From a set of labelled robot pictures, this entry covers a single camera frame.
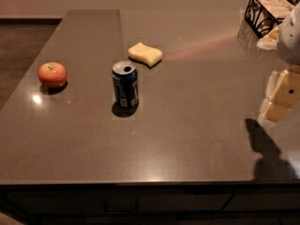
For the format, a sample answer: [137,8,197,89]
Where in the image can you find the yellow sponge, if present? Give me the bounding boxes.
[127,42,162,68]

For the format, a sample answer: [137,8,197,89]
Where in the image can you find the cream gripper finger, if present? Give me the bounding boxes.
[265,70,280,98]
[261,67,300,123]

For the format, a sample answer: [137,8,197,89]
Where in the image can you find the white packet by basket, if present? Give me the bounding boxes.
[257,25,280,51]

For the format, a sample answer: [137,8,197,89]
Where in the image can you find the blue pepsi can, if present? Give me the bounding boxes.
[112,60,139,109]

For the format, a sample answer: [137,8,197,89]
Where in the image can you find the black wire basket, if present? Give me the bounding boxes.
[245,0,296,38]

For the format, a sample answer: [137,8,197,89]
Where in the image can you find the dark drawer handle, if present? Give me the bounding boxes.
[104,198,139,215]

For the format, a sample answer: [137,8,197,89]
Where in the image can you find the red apple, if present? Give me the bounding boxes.
[37,62,68,88]

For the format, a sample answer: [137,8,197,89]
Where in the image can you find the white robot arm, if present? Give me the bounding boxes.
[260,4,300,123]

